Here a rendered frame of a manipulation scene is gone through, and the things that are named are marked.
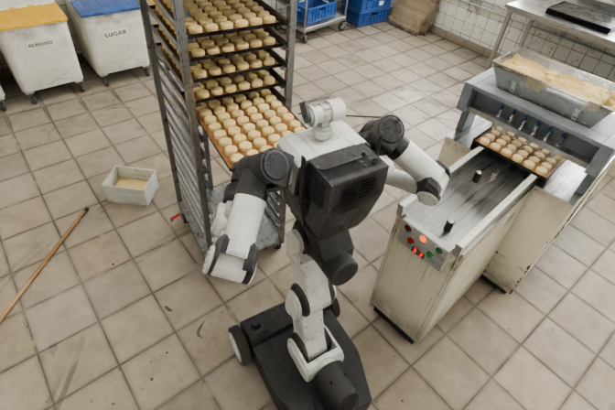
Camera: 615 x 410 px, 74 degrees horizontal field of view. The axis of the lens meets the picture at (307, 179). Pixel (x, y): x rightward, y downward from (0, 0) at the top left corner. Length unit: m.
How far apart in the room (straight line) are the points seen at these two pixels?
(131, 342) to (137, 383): 0.22
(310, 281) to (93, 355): 1.30
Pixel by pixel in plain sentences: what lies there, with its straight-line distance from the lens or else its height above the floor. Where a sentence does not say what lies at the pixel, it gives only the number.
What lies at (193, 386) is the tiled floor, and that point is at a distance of 2.32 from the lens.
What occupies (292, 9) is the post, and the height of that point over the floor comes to 1.56.
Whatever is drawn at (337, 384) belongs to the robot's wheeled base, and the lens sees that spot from 1.93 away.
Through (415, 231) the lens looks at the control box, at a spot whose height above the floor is 0.82.
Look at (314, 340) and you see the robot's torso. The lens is 1.99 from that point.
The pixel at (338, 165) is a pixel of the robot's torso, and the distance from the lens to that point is 1.15.
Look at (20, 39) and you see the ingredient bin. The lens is 4.25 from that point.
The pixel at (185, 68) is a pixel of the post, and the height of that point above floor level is 1.39.
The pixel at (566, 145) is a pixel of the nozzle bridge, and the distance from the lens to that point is 2.30.
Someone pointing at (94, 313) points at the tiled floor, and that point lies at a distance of 2.64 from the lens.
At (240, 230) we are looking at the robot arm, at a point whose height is 1.31.
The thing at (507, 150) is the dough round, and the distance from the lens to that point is 2.35.
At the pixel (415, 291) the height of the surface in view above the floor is 0.44.
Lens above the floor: 2.13
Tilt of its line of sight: 41 degrees down
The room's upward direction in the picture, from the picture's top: 6 degrees clockwise
